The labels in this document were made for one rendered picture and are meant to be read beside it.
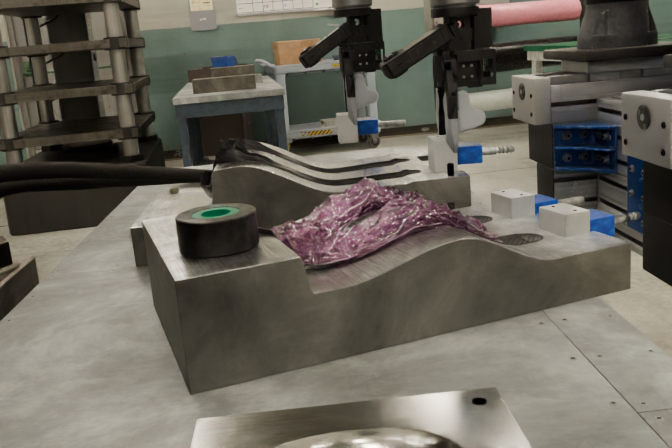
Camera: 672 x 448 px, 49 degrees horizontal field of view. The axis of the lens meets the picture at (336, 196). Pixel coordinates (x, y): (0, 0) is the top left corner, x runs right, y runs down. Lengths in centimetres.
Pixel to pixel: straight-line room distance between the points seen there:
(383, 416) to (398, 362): 23
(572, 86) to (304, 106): 622
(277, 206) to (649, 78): 81
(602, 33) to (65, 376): 116
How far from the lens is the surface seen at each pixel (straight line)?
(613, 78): 154
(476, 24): 113
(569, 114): 150
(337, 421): 49
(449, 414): 49
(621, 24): 154
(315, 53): 139
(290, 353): 71
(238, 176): 107
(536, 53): 580
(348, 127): 140
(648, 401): 66
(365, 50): 138
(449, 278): 76
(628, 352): 74
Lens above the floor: 111
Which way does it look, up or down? 12 degrees down
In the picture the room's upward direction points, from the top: 5 degrees counter-clockwise
